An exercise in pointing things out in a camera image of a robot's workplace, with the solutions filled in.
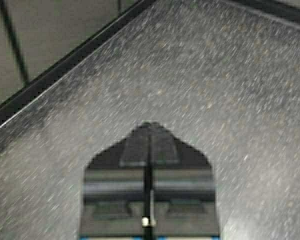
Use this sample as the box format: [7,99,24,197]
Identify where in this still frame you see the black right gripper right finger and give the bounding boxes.
[148,122,220,238]

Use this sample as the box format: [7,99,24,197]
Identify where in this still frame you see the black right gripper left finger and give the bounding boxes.
[78,122,150,238]

